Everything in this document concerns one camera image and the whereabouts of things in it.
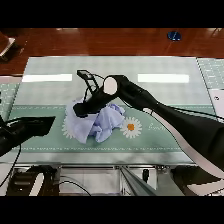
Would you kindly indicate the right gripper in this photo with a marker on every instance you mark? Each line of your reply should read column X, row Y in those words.
column 84, row 107

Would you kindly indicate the light blue shirt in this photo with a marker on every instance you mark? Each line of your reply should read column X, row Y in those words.
column 106, row 123

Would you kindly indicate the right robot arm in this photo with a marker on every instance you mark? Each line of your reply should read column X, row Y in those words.
column 186, row 130

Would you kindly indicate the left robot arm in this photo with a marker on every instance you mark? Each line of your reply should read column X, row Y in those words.
column 20, row 133

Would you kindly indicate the blue round object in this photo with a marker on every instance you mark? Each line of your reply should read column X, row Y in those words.
column 174, row 35

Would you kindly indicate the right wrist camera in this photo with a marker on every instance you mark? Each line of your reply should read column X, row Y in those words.
column 83, row 73

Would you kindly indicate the silver frame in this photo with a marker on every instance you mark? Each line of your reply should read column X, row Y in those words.
column 134, row 186

